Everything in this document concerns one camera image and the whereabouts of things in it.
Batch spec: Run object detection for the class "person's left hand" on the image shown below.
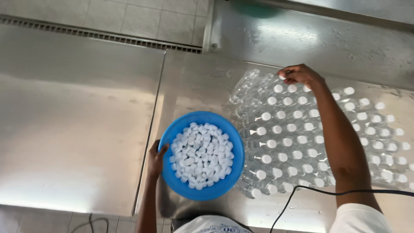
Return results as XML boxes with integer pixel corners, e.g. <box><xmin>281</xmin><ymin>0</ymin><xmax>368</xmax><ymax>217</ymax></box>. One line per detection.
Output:
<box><xmin>147</xmin><ymin>140</ymin><xmax>170</xmax><ymax>180</ymax></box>

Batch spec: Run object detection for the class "person's right hand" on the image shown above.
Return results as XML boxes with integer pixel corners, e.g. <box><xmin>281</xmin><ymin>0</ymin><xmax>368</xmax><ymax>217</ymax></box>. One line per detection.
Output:
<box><xmin>277</xmin><ymin>64</ymin><xmax>326</xmax><ymax>92</ymax></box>

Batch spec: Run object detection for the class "blue plastic bowl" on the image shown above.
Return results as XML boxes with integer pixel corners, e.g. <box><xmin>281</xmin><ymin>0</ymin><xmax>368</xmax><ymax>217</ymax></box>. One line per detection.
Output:
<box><xmin>158</xmin><ymin>111</ymin><xmax>245</xmax><ymax>201</ymax></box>

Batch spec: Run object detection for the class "group of clear capped bottles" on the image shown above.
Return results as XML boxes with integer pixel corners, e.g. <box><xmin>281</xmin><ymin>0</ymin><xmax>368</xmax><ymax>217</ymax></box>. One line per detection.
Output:
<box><xmin>228</xmin><ymin>69</ymin><xmax>414</xmax><ymax>199</ymax></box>

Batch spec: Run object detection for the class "pile of white bottle caps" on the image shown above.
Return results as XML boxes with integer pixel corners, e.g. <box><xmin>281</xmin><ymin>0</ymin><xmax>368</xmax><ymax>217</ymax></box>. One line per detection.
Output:
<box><xmin>169</xmin><ymin>122</ymin><xmax>235</xmax><ymax>191</ymax></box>

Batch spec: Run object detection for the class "person's white shirt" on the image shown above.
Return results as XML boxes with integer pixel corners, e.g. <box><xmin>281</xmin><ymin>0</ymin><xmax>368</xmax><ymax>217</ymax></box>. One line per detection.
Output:
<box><xmin>173</xmin><ymin>203</ymin><xmax>393</xmax><ymax>233</ymax></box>

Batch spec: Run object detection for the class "metal floor drain grate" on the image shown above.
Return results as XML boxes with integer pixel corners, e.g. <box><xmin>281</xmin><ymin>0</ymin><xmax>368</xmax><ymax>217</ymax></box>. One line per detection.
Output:
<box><xmin>0</xmin><ymin>15</ymin><xmax>203</xmax><ymax>54</ymax></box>

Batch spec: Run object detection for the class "thin black floor cable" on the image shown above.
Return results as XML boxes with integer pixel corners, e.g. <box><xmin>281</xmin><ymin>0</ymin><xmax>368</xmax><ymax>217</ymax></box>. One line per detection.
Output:
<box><xmin>69</xmin><ymin>214</ymin><xmax>109</xmax><ymax>233</ymax></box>

